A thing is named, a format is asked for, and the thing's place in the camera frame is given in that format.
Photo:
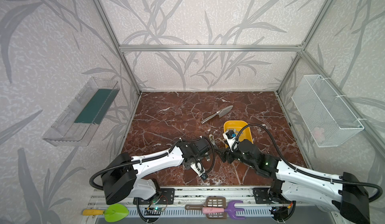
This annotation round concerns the brown toy spatula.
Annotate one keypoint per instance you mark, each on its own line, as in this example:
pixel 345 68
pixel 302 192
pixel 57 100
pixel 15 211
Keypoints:
pixel 210 202

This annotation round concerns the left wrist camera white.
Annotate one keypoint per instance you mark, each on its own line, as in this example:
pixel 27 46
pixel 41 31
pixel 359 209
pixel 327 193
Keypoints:
pixel 199 170

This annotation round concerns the yellow plastic tray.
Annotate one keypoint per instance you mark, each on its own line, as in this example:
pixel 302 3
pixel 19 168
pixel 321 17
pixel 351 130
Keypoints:
pixel 238 125

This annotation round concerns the purple toy rake pink handle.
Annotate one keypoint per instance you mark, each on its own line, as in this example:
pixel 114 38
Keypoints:
pixel 225 210

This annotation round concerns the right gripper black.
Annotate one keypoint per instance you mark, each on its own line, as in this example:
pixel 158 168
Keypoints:
pixel 224 153

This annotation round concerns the pink object in basket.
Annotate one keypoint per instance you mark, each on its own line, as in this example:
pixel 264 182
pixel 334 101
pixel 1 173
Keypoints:
pixel 318 134

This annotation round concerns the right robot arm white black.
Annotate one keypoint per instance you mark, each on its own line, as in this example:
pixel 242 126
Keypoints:
pixel 343 194

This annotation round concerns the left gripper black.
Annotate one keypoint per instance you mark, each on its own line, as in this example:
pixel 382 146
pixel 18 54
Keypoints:
pixel 203 157

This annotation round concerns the green toy shovel yellow handle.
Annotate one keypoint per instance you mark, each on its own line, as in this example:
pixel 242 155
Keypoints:
pixel 113 213

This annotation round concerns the green sponge in bin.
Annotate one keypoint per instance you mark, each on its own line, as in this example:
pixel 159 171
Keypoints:
pixel 97 107

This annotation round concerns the clear plastic wall bin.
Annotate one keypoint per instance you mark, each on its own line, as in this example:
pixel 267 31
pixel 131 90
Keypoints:
pixel 64 132

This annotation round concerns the white wire mesh basket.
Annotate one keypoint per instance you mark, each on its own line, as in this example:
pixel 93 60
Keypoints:
pixel 321 106

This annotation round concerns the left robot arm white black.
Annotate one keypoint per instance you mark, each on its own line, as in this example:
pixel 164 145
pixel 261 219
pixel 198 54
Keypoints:
pixel 126 175

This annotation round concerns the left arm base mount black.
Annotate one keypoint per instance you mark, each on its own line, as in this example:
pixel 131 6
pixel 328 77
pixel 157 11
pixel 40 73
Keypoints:
pixel 164 197

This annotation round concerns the silver metal trowel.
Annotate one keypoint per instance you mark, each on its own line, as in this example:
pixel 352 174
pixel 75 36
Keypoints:
pixel 219 113

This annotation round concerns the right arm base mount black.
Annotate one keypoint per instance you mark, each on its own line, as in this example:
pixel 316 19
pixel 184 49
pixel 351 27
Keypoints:
pixel 264 195

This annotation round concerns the small beige stapler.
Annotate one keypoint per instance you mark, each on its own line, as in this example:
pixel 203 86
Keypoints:
pixel 212 140

